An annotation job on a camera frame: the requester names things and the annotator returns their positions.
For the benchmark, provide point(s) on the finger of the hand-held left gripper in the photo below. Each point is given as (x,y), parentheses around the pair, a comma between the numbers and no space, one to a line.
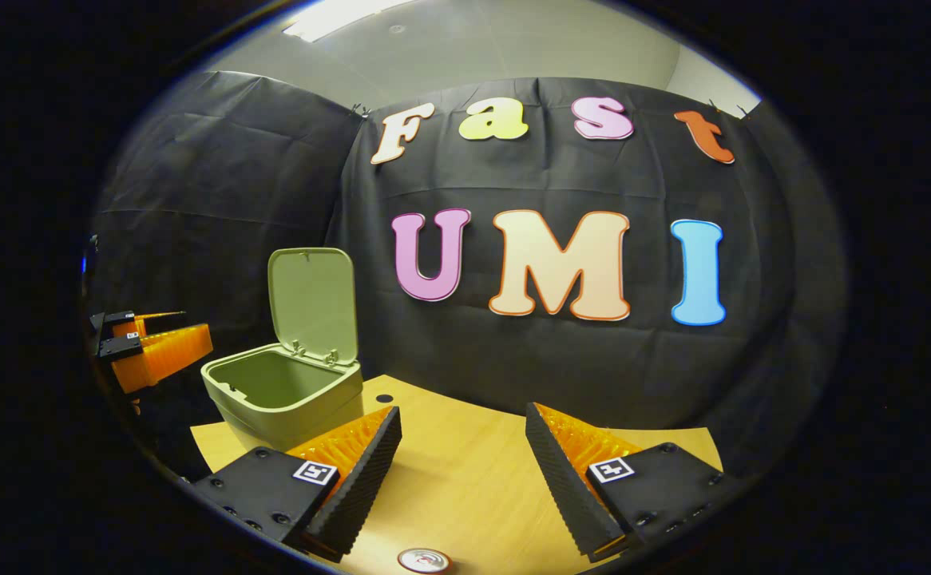
(166,355)
(126,318)

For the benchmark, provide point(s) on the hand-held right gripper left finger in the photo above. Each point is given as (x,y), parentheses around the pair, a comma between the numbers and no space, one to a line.
(366,471)

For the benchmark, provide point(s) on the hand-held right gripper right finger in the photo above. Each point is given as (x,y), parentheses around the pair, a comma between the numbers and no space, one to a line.
(565,479)

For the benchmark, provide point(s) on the green desktop garbage bin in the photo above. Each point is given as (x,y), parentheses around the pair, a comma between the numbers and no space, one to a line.
(290,407)

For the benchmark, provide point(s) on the red pop can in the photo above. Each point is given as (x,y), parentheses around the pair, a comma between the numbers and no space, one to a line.
(424,561)

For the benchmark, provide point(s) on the wooden desktop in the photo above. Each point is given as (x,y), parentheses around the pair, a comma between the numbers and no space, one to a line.
(465,479)

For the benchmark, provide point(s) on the black backdrop cloth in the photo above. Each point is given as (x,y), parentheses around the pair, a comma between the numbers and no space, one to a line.
(513,359)

